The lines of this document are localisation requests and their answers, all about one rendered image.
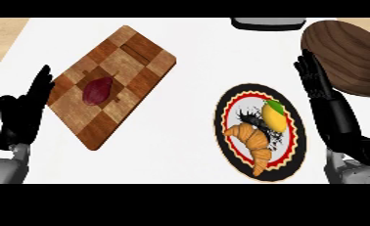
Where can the golden brown croissant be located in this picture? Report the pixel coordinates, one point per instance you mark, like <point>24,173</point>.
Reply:
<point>254,145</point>

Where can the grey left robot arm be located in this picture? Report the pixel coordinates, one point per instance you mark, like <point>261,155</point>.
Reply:
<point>12,166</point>

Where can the yellow lemon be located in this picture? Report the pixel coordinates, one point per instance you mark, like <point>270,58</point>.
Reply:
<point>274,116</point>

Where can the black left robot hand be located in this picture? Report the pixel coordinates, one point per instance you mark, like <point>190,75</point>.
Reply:
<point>20,112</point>

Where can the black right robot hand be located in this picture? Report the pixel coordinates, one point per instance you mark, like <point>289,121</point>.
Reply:
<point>332,112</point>

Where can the black red patterned plate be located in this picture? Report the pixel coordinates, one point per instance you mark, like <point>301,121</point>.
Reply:
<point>260,132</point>

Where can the dark red sweet potato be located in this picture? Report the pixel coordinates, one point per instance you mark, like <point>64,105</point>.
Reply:
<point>98,90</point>

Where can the checkered wooden cutting board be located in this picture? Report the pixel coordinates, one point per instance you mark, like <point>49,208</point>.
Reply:
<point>112,86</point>

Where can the dark brown wooden bowl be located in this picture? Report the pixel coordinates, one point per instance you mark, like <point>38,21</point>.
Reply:
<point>340,55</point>

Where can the black and grey appliance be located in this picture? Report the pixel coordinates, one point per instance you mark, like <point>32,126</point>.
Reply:
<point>267,23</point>

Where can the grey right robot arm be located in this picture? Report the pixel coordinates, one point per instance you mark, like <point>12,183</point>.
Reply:
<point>347,169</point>

